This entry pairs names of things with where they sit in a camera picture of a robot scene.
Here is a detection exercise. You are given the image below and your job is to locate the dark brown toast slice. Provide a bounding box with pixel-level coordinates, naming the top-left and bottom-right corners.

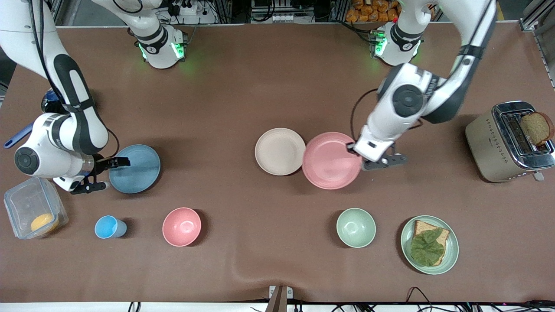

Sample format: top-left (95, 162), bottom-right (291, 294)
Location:
top-left (520, 111), bottom-right (555, 146)

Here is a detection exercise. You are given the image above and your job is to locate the blue cup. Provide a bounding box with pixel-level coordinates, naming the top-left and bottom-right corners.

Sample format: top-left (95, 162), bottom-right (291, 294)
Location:
top-left (94, 215), bottom-right (128, 240)

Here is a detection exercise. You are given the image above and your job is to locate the green bowl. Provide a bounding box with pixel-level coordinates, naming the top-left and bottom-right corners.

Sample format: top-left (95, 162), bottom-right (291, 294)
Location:
top-left (336, 208), bottom-right (377, 249)

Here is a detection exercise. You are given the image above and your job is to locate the aluminium frame profile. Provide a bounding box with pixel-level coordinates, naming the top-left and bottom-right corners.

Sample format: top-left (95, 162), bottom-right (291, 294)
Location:
top-left (518, 0), bottom-right (555, 87)

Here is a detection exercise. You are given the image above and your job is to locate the light tan bread slice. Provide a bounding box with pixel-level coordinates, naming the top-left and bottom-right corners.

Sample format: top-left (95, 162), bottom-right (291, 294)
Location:
top-left (411, 220), bottom-right (451, 266)

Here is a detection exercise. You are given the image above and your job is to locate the beige plate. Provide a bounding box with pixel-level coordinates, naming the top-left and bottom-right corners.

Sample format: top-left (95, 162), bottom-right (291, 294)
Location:
top-left (255, 127), bottom-right (307, 176)

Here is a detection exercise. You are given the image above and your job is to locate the blue plate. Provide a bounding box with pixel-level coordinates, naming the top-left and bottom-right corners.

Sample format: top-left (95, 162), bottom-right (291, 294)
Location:
top-left (108, 144), bottom-right (161, 194)

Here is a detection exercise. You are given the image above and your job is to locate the black saucepan blue handle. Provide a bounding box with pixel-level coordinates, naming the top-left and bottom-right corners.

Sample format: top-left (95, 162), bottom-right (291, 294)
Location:
top-left (3, 88), bottom-right (59, 150)

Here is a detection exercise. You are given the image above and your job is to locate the green plate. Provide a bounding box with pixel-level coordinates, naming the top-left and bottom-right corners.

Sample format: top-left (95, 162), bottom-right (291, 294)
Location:
top-left (400, 215), bottom-right (460, 275)

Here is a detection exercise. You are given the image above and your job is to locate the bag of orange buns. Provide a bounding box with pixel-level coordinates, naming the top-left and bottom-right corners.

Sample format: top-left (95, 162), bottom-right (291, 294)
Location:
top-left (346, 0), bottom-right (402, 23)

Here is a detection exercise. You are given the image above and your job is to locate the looped black cable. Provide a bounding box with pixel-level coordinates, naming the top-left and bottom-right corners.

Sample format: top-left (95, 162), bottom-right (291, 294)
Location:
top-left (405, 286), bottom-right (435, 312)

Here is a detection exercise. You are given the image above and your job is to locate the pink plate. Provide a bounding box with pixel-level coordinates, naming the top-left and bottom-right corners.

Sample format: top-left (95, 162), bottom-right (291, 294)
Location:
top-left (302, 132), bottom-right (363, 190)

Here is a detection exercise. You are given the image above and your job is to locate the grey metal camera bracket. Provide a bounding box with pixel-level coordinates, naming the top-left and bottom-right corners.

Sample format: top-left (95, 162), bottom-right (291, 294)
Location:
top-left (268, 285), bottom-right (294, 312)

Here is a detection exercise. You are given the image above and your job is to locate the green lettuce leaf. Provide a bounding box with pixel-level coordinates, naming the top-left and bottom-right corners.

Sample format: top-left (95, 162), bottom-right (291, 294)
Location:
top-left (410, 228), bottom-right (445, 266)

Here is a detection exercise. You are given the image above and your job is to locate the beige chrome toaster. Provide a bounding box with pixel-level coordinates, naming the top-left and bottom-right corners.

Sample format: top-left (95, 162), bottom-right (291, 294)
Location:
top-left (465, 101), bottom-right (555, 183)

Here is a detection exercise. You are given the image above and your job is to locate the brown table mat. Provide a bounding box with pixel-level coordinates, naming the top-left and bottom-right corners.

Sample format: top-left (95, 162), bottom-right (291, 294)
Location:
top-left (0, 24), bottom-right (555, 304)

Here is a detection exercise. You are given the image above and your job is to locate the white power strip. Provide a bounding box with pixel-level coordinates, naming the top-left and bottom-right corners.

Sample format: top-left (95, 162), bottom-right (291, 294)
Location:
top-left (167, 0), bottom-right (205, 17)

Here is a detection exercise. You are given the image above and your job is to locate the clear plastic container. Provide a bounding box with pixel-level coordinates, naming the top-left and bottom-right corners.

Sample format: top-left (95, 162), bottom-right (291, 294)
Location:
top-left (3, 175), bottom-right (69, 240)

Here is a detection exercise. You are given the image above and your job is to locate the orange round food piece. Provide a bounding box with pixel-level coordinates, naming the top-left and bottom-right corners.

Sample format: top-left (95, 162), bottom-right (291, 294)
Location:
top-left (30, 213), bottom-right (59, 234)

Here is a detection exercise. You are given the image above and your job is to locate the pink bowl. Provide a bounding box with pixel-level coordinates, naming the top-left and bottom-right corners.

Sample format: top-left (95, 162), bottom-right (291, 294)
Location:
top-left (162, 207), bottom-right (202, 247)

